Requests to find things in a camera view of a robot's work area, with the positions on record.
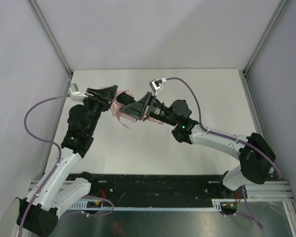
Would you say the pink umbrella with black lining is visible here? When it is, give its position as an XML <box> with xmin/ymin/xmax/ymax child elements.
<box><xmin>101</xmin><ymin>85</ymin><xmax>161</xmax><ymax>129</ymax></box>

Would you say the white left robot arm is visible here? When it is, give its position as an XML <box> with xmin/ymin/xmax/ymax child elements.
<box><xmin>17</xmin><ymin>84</ymin><xmax>118</xmax><ymax>237</ymax></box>

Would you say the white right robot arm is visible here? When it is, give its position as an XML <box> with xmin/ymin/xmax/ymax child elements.
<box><xmin>117</xmin><ymin>92</ymin><xmax>276</xmax><ymax>198</ymax></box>

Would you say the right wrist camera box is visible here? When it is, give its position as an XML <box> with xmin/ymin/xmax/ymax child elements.
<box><xmin>149</xmin><ymin>78</ymin><xmax>167</xmax><ymax>96</ymax></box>

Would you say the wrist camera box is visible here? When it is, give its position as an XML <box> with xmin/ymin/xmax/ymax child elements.
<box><xmin>69</xmin><ymin>83</ymin><xmax>88</xmax><ymax>102</ymax></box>
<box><xmin>149</xmin><ymin>78</ymin><xmax>167</xmax><ymax>96</ymax></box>

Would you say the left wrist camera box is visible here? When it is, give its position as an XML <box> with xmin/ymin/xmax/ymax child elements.
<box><xmin>69</xmin><ymin>83</ymin><xmax>88</xmax><ymax>102</ymax></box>

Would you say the black mounting base plate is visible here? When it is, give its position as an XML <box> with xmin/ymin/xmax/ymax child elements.
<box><xmin>39</xmin><ymin>174</ymin><xmax>240</xmax><ymax>208</ymax></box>

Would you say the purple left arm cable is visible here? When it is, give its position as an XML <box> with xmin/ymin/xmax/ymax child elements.
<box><xmin>17</xmin><ymin>95</ymin><xmax>72</xmax><ymax>235</ymax></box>

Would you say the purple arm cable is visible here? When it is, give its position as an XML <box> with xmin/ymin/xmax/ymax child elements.
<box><xmin>17</xmin><ymin>95</ymin><xmax>72</xmax><ymax>235</ymax></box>
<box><xmin>162</xmin><ymin>77</ymin><xmax>283</xmax><ymax>181</ymax></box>

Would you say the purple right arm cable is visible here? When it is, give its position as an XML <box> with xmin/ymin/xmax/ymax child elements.
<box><xmin>162</xmin><ymin>77</ymin><xmax>283</xmax><ymax>181</ymax></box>

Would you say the aluminium frame post left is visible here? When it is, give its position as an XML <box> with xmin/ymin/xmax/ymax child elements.
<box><xmin>27</xmin><ymin>0</ymin><xmax>73</xmax><ymax>78</ymax></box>

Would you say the aluminium frame post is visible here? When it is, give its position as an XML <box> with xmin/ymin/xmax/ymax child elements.
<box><xmin>243</xmin><ymin>0</ymin><xmax>292</xmax><ymax>76</ymax></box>
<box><xmin>27</xmin><ymin>0</ymin><xmax>73</xmax><ymax>78</ymax></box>

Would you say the white slotted cable duct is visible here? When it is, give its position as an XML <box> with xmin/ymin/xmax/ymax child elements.
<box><xmin>68</xmin><ymin>198</ymin><xmax>238</xmax><ymax>211</ymax></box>

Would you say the aluminium side rail right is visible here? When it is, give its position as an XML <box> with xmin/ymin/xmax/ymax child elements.
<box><xmin>241</xmin><ymin>70</ymin><xmax>291</xmax><ymax>191</ymax></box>

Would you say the aluminium frame post right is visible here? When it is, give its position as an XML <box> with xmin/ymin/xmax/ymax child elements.
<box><xmin>243</xmin><ymin>0</ymin><xmax>292</xmax><ymax>76</ymax></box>

